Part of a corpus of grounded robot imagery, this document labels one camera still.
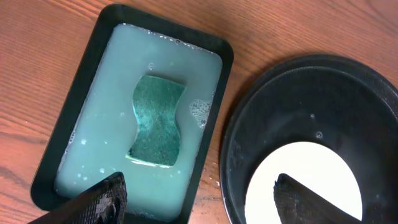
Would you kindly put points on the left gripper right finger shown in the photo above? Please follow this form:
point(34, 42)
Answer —
point(297, 204)

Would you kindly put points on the round black serving tray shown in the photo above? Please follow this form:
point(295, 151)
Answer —
point(327, 99)

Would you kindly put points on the dark rectangular water tray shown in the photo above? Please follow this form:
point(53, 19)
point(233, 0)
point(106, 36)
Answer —
point(42, 191)

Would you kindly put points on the white plate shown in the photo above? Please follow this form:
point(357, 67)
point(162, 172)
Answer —
point(313, 165)

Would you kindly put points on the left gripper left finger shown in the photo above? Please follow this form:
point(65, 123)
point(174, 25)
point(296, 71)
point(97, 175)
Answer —
point(103, 203)

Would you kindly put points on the green yellow sponge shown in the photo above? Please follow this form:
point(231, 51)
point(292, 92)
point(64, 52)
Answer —
point(155, 102)

